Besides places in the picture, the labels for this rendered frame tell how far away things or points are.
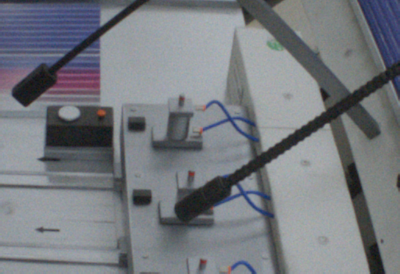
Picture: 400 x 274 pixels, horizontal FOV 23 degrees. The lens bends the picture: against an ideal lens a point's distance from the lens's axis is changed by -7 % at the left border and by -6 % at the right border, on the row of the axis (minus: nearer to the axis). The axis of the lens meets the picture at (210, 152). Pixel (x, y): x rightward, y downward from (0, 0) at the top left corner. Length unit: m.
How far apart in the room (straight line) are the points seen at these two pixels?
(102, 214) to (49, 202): 0.06
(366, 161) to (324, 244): 0.11
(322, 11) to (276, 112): 0.19
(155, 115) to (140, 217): 0.15
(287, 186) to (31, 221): 0.26
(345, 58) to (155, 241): 0.33
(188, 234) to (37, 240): 0.16
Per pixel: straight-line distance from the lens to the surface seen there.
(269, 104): 1.08
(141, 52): 1.28
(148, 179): 1.00
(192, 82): 1.23
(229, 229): 0.96
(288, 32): 0.93
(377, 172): 0.99
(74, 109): 1.10
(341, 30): 1.17
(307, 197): 0.98
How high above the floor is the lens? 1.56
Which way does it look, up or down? 20 degrees down
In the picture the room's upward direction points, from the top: 56 degrees clockwise
